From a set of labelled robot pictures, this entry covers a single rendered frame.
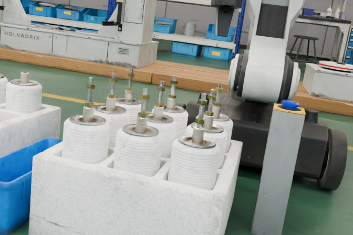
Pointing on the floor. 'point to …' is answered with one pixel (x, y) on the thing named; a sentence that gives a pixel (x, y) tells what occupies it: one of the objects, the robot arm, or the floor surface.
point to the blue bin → (18, 184)
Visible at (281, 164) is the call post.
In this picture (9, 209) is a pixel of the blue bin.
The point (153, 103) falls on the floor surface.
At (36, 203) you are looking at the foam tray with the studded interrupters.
